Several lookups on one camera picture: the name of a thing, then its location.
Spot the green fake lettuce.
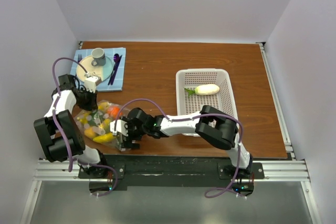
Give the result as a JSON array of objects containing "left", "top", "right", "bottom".
[{"left": 87, "top": 110, "right": 105, "bottom": 126}]

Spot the clear zip top bag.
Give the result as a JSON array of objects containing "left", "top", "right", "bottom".
[{"left": 75, "top": 100, "right": 121, "bottom": 151}]

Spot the yellow fake banana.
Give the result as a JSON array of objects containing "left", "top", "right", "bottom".
[{"left": 93, "top": 133, "right": 114, "bottom": 144}]

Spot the white fake bread roll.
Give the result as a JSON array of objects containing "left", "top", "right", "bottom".
[{"left": 184, "top": 84, "right": 220, "bottom": 96}]

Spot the orange fake fruit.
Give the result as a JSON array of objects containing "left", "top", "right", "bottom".
[{"left": 107, "top": 106, "right": 120, "bottom": 118}]

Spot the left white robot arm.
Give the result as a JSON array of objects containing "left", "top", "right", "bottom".
[{"left": 34, "top": 74, "right": 109, "bottom": 178}]

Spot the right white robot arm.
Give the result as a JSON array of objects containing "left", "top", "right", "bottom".
[{"left": 110, "top": 105, "right": 253, "bottom": 178}]

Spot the yellow fake corn cob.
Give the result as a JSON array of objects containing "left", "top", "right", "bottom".
[{"left": 98, "top": 101, "right": 111, "bottom": 112}]

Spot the small orange-yellow fake fruit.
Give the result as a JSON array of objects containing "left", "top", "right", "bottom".
[{"left": 84, "top": 127, "right": 96, "bottom": 138}]

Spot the beige round plate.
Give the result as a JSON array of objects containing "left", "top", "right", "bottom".
[{"left": 80, "top": 56, "right": 114, "bottom": 81}]

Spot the blue tiled placemat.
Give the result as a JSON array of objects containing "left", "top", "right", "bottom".
[{"left": 74, "top": 47, "right": 126, "bottom": 92}]

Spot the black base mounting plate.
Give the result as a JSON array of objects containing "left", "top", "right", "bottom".
[{"left": 78, "top": 155, "right": 265, "bottom": 194}]

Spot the grey ceramic mug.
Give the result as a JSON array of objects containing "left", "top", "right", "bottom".
[{"left": 91, "top": 48, "right": 106, "bottom": 67}]

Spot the purple plastic spoon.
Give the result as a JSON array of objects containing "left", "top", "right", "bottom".
[{"left": 111, "top": 54, "right": 121, "bottom": 77}]

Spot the white perforated plastic basket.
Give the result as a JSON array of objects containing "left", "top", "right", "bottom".
[{"left": 175, "top": 68, "right": 239, "bottom": 137}]

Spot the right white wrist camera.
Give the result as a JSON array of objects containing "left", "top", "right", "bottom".
[{"left": 110, "top": 119, "right": 128, "bottom": 136}]

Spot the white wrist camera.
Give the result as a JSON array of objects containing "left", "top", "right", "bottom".
[
  {"left": 110, "top": 119, "right": 128, "bottom": 136},
  {"left": 84, "top": 76, "right": 101, "bottom": 93}
]

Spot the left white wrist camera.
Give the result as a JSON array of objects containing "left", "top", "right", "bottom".
[{"left": 84, "top": 76, "right": 101, "bottom": 93}]

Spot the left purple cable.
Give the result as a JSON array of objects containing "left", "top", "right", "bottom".
[{"left": 52, "top": 57, "right": 119, "bottom": 197}]

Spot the purple cable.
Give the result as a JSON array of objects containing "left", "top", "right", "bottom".
[
  {"left": 52, "top": 57, "right": 119, "bottom": 197},
  {"left": 115, "top": 98, "right": 245, "bottom": 199}
]

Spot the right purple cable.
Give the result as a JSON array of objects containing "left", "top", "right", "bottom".
[{"left": 115, "top": 98, "right": 245, "bottom": 199}]

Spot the aluminium frame rail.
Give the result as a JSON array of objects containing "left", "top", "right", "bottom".
[{"left": 33, "top": 160, "right": 310, "bottom": 182}]

